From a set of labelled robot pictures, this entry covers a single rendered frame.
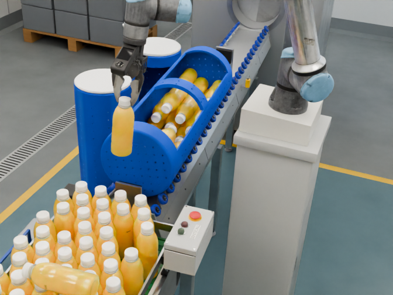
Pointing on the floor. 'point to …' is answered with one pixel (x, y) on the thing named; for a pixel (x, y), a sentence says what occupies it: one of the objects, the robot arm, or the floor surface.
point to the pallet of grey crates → (78, 22)
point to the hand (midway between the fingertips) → (124, 100)
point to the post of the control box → (186, 284)
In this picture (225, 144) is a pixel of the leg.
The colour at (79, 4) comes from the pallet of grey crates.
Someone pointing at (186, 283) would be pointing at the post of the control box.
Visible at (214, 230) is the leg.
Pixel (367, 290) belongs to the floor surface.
